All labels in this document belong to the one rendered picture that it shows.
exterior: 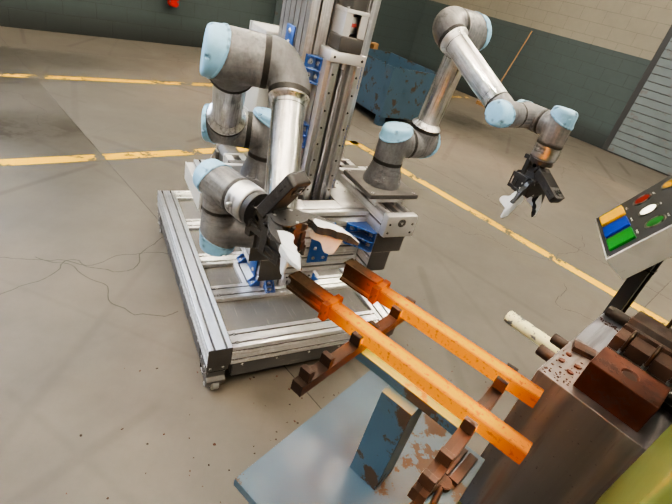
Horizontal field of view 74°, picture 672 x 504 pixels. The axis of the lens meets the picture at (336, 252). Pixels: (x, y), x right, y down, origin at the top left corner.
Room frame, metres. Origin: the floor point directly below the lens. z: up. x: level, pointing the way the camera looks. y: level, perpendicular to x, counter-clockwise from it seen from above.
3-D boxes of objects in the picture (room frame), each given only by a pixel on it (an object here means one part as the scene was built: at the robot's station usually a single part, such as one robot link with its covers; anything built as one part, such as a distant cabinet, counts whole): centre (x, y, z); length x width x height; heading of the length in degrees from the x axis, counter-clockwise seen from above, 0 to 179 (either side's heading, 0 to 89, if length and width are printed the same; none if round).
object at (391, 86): (6.42, -0.04, 0.36); 1.21 x 0.81 x 0.72; 37
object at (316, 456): (0.52, -0.17, 0.70); 0.40 x 0.30 x 0.02; 147
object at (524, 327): (1.14, -0.79, 0.62); 0.44 x 0.05 x 0.05; 49
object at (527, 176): (1.40, -0.53, 1.07); 0.09 x 0.08 x 0.12; 34
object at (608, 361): (0.65, -0.57, 0.95); 0.12 x 0.09 x 0.07; 49
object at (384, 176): (1.67, -0.10, 0.87); 0.15 x 0.15 x 0.10
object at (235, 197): (0.75, 0.19, 1.05); 0.08 x 0.05 x 0.08; 147
